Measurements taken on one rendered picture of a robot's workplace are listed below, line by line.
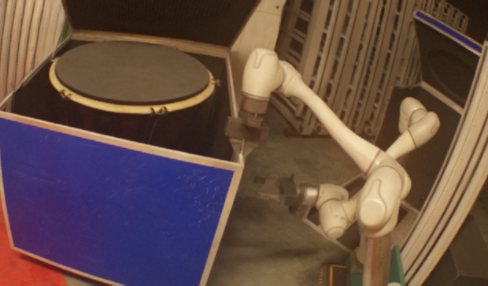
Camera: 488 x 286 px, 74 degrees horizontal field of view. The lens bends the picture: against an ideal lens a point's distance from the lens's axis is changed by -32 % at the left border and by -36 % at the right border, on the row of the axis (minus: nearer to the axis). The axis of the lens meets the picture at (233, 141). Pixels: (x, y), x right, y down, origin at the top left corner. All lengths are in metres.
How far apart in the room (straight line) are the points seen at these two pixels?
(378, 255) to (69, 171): 1.12
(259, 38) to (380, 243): 1.89
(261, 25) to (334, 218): 1.52
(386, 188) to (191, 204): 0.71
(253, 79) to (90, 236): 0.90
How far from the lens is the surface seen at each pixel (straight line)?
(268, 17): 2.83
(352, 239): 3.03
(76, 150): 1.53
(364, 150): 1.37
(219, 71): 2.56
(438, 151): 4.30
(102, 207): 1.64
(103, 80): 1.84
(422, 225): 1.90
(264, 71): 1.43
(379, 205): 1.15
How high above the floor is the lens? 1.68
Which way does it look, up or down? 27 degrees down
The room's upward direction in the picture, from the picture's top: 16 degrees clockwise
